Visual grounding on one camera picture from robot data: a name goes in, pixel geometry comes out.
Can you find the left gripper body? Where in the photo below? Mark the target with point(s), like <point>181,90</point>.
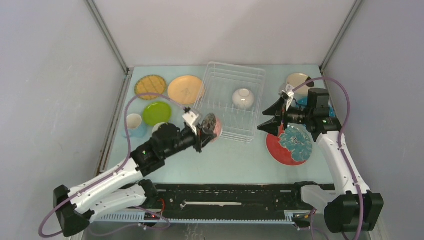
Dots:
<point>188,138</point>

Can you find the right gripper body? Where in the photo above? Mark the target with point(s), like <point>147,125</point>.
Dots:
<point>283,117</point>

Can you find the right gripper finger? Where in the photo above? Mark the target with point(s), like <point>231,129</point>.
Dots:
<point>276,108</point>
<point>273,126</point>

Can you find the blue polka dot plate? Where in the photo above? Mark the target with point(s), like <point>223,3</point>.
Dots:
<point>302,102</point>

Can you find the red patterned bowl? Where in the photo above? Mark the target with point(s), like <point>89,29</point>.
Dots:
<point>213,124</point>

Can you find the white rimmed teal plate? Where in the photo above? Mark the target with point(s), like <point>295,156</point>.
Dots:
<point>292,146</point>

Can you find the black mug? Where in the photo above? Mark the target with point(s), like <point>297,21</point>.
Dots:
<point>157,126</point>

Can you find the cream plate with black spot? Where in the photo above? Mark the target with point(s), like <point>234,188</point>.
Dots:
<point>296,79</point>

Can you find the white ribbed bowl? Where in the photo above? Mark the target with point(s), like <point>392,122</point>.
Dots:
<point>243,98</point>

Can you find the green plate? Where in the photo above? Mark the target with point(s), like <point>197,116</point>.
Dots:
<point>157,112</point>

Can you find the light blue cup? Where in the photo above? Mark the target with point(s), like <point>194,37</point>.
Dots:
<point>136,127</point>

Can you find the beige plate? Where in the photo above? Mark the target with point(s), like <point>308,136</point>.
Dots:
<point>186,89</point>

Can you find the yellow woven plate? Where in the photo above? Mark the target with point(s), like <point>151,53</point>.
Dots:
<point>150,84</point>

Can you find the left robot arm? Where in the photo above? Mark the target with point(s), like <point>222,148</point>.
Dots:
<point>125,185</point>

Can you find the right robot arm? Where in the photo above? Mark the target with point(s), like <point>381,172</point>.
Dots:
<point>353,207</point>

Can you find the small circuit board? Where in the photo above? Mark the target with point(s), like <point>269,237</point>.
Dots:
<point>151,217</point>

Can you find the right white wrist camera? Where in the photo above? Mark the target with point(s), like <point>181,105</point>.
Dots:
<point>287,93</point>

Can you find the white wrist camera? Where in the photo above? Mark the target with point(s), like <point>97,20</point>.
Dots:
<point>191,118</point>
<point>287,93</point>

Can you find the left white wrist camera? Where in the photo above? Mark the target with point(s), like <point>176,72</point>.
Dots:
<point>191,118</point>

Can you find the white wire dish rack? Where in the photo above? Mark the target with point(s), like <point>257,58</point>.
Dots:
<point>221,80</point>

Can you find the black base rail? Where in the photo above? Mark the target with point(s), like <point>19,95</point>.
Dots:
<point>226,202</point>

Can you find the aluminium frame rail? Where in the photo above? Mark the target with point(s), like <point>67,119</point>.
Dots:
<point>132,215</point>

